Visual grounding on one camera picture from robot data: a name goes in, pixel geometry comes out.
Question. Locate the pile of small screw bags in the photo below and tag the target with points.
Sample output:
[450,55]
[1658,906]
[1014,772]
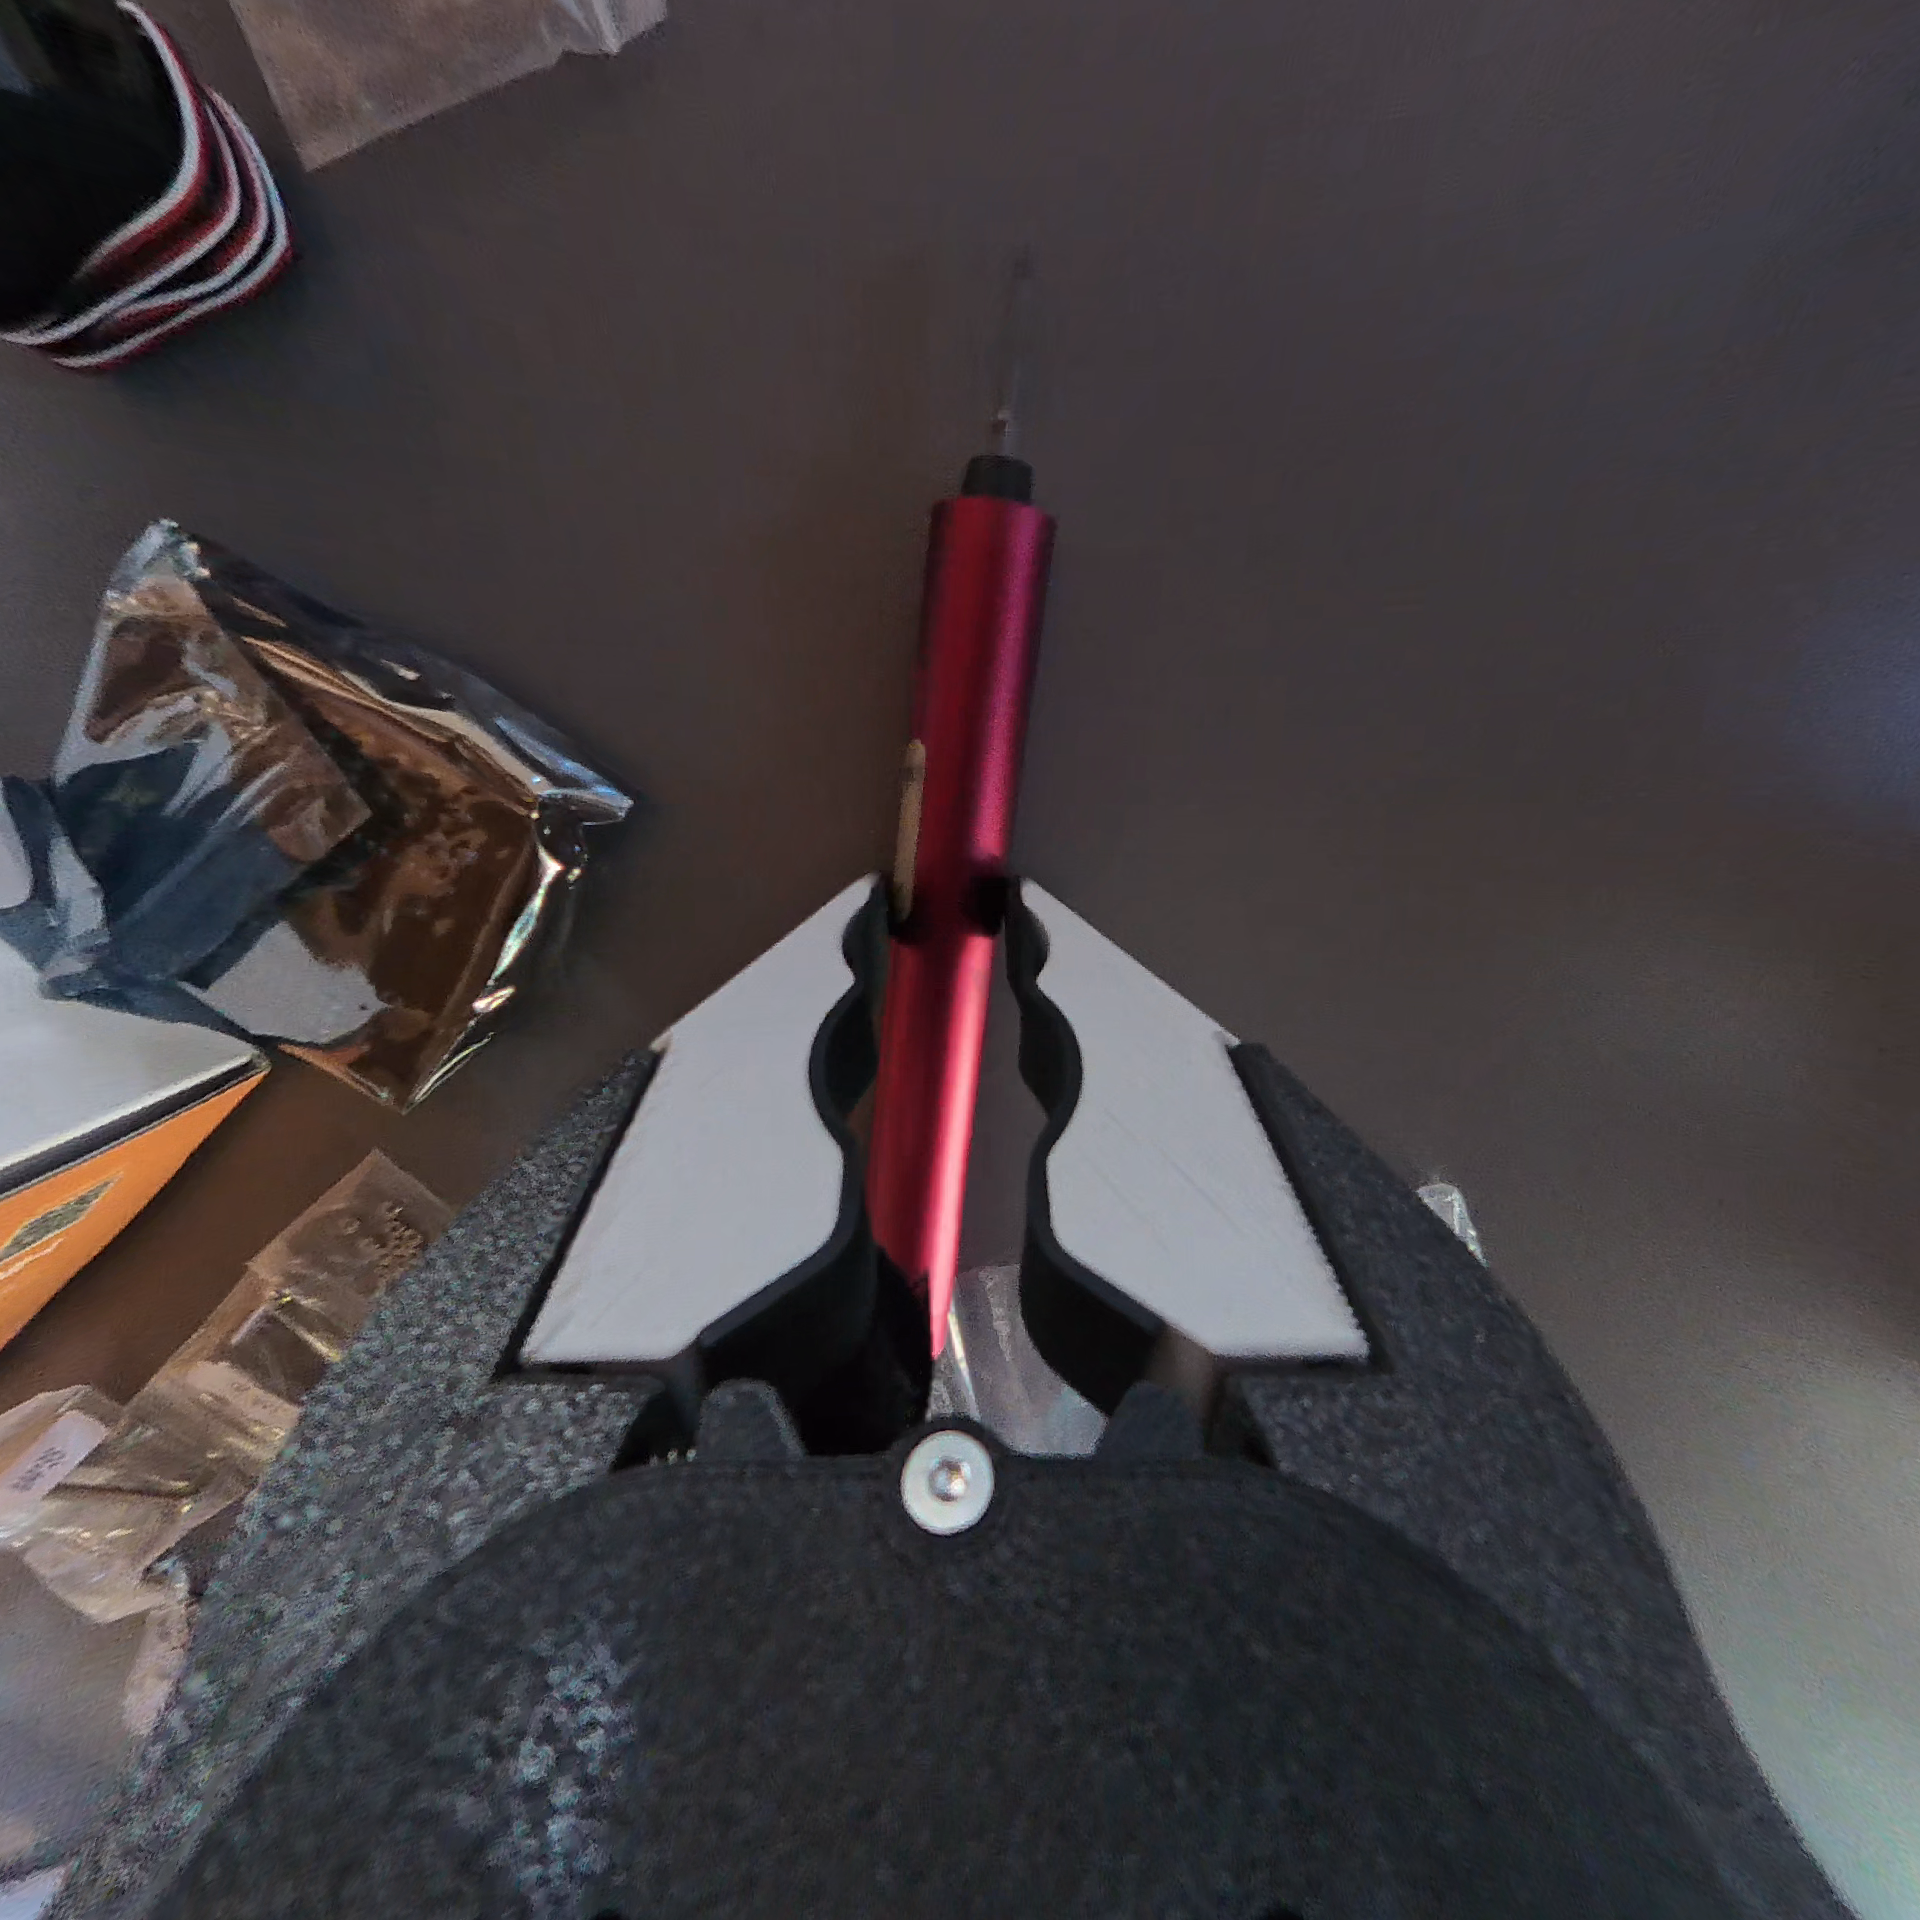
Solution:
[225,1394]

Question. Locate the red white striped object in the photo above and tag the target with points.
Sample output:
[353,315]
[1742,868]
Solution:
[225,224]

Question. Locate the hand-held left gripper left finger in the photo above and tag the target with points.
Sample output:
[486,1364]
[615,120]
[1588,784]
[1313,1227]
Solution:
[704,1185]

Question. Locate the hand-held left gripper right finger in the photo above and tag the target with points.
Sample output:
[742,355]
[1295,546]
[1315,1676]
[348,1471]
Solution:
[1185,1185]

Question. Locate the silver antistatic bag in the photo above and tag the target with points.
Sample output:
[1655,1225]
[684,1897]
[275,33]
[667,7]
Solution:
[375,901]

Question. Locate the red screwdriver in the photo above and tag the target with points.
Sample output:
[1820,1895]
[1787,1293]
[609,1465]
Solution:
[984,675]

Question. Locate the orange and white cardboard box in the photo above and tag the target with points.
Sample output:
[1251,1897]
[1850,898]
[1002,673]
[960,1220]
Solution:
[90,1200]

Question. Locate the empty clear zip bag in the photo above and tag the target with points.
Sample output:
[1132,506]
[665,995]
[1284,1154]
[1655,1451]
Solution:
[435,67]

